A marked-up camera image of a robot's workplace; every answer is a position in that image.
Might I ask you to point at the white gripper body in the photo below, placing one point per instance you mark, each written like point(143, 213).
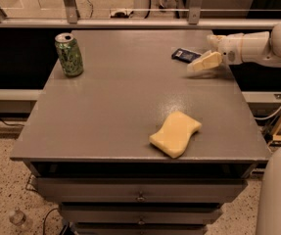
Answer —
point(230, 48)

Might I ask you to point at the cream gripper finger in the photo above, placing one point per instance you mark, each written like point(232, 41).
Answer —
point(206, 61)
point(214, 41)

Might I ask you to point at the dark blue snack bar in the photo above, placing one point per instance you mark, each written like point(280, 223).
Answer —
point(184, 55)

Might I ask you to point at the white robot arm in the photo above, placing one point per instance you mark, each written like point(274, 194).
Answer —
point(263, 48)

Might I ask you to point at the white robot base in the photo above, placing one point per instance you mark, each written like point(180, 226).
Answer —
point(269, 206)

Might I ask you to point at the yellow sponge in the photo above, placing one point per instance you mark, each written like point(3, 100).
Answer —
point(175, 133)

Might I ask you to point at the grey drawer cabinet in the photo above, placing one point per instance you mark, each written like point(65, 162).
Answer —
point(97, 125)

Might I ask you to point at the green soda can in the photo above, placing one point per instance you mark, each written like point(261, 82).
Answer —
point(69, 54)

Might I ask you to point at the top grey drawer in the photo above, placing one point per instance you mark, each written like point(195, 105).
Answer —
point(62, 190)

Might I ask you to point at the grey drawer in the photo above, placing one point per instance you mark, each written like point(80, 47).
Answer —
point(137, 214)
point(132, 229)
point(62, 190)

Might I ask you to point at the middle grey drawer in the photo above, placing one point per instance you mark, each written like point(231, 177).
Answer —
point(137, 214)

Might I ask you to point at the bottom grey drawer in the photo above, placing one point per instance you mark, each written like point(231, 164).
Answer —
point(132, 229)

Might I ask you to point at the clear plastic bottle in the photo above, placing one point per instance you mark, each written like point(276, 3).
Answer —
point(20, 220)

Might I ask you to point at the metal guard rail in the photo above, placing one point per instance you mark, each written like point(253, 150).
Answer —
point(86, 14)

